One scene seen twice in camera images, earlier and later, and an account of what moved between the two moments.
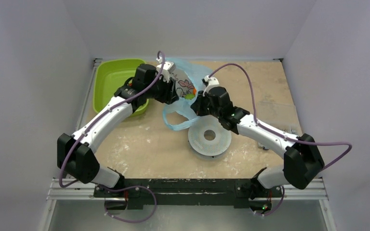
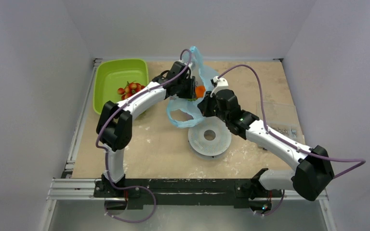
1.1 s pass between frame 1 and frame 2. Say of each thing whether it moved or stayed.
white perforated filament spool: stayed
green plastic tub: stayed
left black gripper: moved
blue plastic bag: moved
